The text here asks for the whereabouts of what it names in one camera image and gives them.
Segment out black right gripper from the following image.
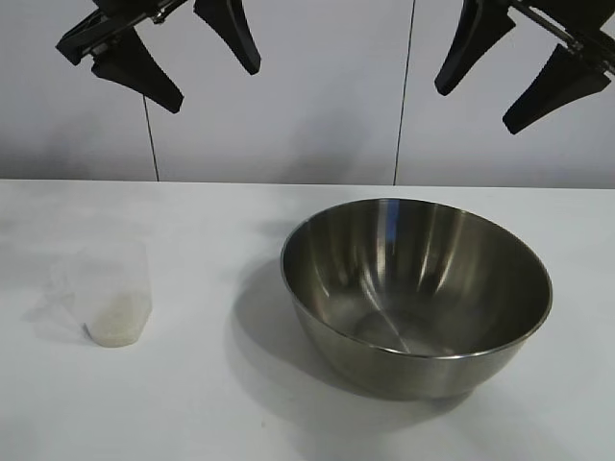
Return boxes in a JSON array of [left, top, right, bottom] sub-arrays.
[[434, 0, 615, 135]]

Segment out clear plastic measuring cup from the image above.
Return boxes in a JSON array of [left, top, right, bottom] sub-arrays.
[[36, 238, 154, 348]]

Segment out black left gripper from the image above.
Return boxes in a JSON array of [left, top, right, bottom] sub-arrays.
[[55, 0, 262, 113]]

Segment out stainless steel mixing bowl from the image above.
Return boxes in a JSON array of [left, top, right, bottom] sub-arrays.
[[280, 196, 554, 400]]

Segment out white rice grains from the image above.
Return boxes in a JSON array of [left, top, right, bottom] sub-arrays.
[[88, 293, 150, 347]]

